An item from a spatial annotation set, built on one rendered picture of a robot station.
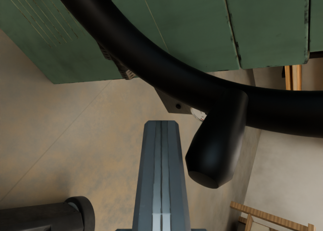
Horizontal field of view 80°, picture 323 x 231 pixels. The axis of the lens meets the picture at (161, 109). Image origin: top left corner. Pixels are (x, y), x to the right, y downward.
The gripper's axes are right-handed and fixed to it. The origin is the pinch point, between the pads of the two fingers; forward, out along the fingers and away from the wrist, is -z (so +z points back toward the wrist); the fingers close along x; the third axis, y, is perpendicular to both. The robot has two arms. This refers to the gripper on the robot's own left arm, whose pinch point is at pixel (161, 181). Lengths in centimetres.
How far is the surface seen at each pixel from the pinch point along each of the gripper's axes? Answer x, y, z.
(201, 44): 6.6, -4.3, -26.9
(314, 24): 18.1, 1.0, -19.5
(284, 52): 17.0, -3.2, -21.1
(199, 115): 7.0, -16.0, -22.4
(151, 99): -6, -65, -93
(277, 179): 182, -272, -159
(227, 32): 9.7, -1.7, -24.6
